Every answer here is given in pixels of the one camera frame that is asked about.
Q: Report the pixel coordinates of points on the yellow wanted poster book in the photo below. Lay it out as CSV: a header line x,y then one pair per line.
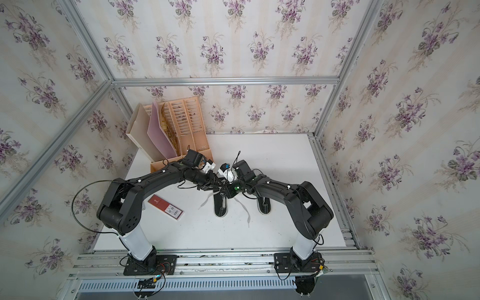
x,y
166,123

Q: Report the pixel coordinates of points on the black canvas sneaker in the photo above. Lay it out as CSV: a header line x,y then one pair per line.
x,y
220,202
264,205

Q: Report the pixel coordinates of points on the red card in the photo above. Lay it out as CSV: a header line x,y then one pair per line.
x,y
165,206

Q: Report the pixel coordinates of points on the pink folder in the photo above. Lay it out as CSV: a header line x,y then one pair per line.
x,y
159,136

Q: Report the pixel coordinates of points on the beige folder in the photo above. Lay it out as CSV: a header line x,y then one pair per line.
x,y
136,131

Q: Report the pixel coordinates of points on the small circuit board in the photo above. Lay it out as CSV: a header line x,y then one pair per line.
x,y
147,284

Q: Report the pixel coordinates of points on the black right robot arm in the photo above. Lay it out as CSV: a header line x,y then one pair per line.
x,y
309,212

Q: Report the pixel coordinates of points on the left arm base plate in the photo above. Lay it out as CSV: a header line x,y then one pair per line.
x,y
152,265

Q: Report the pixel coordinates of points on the aluminium rail frame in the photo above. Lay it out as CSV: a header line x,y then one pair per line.
x,y
266,91

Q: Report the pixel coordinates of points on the peach plastic file organizer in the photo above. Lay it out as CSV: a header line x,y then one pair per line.
x,y
189,125

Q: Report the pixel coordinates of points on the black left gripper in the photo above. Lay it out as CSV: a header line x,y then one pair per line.
x,y
210,182

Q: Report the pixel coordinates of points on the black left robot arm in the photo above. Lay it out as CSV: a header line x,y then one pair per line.
x,y
122,205

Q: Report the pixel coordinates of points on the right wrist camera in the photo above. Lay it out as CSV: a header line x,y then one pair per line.
x,y
238,171

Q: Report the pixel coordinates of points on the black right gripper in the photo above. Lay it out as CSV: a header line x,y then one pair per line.
x,y
226,190

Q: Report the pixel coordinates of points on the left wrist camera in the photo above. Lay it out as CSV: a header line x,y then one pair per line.
x,y
198,161

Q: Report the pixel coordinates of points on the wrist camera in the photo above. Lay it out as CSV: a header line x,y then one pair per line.
x,y
238,171
198,161

